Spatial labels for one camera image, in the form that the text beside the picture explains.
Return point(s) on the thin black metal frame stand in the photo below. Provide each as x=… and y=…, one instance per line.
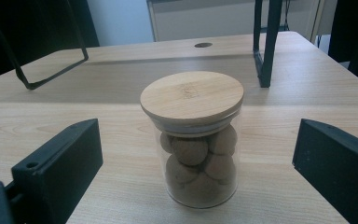
x=24, y=80

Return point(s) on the clear glass jar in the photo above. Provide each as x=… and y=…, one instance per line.
x=234, y=174

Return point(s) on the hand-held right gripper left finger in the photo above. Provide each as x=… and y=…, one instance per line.
x=60, y=165

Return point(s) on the white panel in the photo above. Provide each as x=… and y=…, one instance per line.
x=199, y=25

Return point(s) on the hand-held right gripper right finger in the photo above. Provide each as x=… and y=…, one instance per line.
x=338, y=174

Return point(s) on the pile of brown walnuts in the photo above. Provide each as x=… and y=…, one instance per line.
x=195, y=165

